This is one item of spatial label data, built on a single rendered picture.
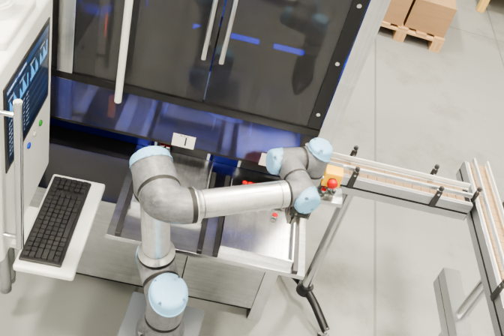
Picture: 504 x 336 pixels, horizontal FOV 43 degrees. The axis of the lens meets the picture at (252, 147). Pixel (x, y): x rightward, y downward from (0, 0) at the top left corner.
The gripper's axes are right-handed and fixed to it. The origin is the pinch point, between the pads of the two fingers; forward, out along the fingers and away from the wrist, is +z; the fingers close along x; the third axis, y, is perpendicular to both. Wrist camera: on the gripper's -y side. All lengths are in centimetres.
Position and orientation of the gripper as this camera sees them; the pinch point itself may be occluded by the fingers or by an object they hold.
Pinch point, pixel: (290, 219)
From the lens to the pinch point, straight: 211.8
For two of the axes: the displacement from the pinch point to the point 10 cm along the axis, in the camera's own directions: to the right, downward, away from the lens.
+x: 9.7, 2.2, 0.8
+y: -0.8, 6.4, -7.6
